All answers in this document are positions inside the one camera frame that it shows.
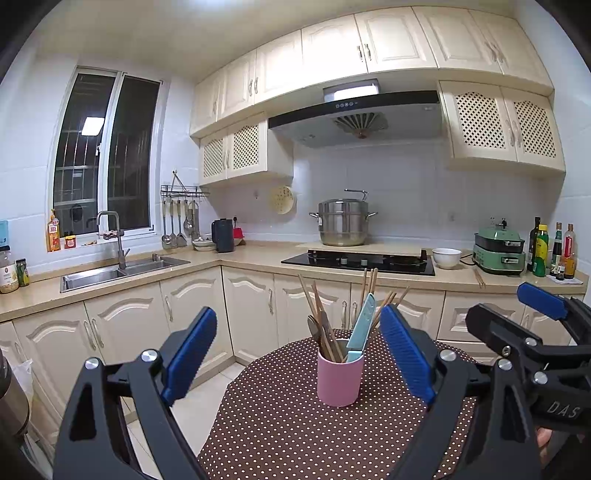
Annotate light blue kitchen knife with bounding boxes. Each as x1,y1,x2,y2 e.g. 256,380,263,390
346,293,377,363

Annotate metal spoon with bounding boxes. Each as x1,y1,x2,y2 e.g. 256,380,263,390
308,315,332,360

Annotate kitchen faucet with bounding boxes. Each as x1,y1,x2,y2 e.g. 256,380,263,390
95,210,131,271

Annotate kitchen window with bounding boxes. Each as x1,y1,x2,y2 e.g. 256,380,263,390
51,68,161,238

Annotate cream upper kitchen cabinets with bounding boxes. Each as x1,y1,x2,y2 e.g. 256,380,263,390
190,6,565,185

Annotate person right hand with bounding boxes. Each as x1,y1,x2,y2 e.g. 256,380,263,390
536,427,560,466

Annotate green oil bottle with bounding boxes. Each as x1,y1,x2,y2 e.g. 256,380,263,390
533,224,549,278

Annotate dark sauce bottle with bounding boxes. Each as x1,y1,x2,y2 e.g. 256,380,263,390
550,222,563,277

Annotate red cap sauce bottle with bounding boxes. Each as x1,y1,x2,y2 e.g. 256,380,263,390
562,223,576,279

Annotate dark olive oil bottle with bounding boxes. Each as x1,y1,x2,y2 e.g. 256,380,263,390
527,216,541,272

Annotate pink utensil holder cup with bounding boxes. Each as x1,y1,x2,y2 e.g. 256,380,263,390
317,352,365,407

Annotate green electric cooker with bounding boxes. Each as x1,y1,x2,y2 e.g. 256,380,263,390
473,218,526,275

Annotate black induction cooktop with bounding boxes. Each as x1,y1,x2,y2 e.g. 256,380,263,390
281,249,436,276

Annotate white ceramic bowl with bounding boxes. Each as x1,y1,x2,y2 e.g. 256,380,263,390
432,247,462,270

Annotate black electric kettle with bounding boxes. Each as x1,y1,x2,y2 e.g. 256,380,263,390
211,218,235,253

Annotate stainless steel sink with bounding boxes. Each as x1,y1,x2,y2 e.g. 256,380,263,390
60,254,189,293

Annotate stainless steel steamer pot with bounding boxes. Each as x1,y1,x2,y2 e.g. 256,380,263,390
308,189,377,247

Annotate hanging utensil rack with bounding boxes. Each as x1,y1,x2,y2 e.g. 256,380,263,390
159,170,209,250

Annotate orange dish soap bottle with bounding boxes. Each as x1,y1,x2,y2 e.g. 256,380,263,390
46,209,61,252

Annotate range hood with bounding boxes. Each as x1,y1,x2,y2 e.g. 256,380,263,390
267,80,443,148

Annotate round yellow wall strainer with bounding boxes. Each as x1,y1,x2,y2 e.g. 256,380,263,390
270,185,296,215

